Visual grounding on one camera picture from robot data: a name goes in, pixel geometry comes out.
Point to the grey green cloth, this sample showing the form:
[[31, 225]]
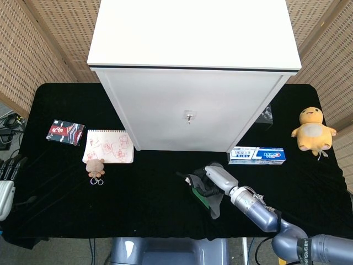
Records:
[[205, 197]]

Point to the white cabinet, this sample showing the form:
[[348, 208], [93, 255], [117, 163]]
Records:
[[190, 82]]

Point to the woven screen panel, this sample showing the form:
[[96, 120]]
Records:
[[36, 41], [325, 55]]

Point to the black red small box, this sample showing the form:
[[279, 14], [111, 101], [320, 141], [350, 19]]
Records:
[[65, 132]]

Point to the black tablecloth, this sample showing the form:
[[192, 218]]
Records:
[[138, 193]]

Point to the spiral notebook with red drawings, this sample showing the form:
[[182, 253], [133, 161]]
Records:
[[109, 147]]

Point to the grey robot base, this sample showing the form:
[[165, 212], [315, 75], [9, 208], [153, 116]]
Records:
[[168, 251]]

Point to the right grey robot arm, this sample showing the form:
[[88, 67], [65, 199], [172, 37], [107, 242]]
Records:
[[275, 223]]

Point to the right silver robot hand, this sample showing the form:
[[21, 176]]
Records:
[[219, 178]]

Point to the blue white toothpaste box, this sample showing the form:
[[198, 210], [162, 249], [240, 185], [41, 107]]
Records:
[[257, 156]]

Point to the yellow plush duck toy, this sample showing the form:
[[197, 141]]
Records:
[[313, 132]]

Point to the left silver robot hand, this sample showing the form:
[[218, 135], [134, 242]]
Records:
[[5, 193]]

